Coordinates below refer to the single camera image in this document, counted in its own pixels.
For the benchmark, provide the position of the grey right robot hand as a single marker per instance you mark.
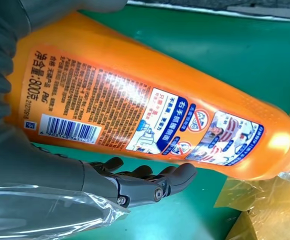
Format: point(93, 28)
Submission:
point(35, 165)

